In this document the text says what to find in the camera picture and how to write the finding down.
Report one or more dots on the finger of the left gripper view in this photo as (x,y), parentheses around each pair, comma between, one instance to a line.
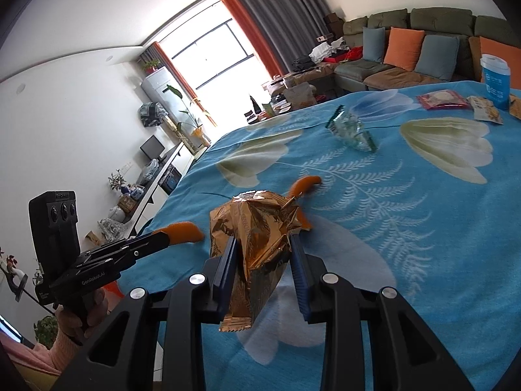
(150,243)

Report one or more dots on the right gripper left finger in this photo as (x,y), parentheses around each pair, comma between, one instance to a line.
(120,355)

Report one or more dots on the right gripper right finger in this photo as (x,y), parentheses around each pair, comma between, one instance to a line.
(370,334)

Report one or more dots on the orange peel piece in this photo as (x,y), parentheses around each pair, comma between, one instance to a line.
(183,232)
(303,185)

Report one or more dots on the gold foil snack bag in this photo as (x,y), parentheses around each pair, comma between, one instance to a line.
(262,223)

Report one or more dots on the left pink sleeve forearm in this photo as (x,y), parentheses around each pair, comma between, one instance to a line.
(39,358)

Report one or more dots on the left hand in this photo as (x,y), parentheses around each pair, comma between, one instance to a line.
(79,320)

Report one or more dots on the white tv cabinet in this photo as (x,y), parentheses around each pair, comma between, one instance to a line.
(178,161)

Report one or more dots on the small black monitor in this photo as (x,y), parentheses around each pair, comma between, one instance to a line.
(152,148)

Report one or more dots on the tall green leaf plant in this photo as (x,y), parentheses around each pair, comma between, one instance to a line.
(186,122)

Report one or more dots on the white air conditioner unit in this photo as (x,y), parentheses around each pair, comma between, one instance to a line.
(154,83)

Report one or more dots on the blue floral tablecloth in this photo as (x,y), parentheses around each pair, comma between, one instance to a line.
(434,212)

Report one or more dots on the cluttered coffee table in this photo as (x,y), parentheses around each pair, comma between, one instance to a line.
(293,95)

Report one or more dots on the clear green wrapper far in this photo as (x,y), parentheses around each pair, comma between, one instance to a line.
(346,126)

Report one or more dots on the beige snack packet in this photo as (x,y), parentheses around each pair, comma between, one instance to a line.
(484,110)

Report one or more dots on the red snack packet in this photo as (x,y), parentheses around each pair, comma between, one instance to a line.
(443,99)

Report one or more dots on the orange and grey curtain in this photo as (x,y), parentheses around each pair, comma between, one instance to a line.
(281,31)

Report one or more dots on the orange cushion near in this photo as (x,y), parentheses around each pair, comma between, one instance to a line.
(510,54)

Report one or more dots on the orange cushion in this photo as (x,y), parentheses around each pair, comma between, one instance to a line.
(404,46)
(510,54)

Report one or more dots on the blue white coffee cup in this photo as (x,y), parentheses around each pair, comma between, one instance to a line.
(496,77)

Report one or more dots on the grey blue cushion near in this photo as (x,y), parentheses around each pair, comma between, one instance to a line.
(438,57)

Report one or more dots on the grey blue cushion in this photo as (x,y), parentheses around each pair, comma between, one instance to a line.
(438,57)
(374,44)

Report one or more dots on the green brown sectional sofa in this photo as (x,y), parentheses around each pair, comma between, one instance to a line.
(357,74)

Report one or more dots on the orange cushion middle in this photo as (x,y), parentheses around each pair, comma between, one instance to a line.
(404,46)

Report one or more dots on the grey blue cushion far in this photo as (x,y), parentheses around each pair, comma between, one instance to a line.
(374,44)

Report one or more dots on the black camera box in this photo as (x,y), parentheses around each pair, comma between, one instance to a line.
(53,221)

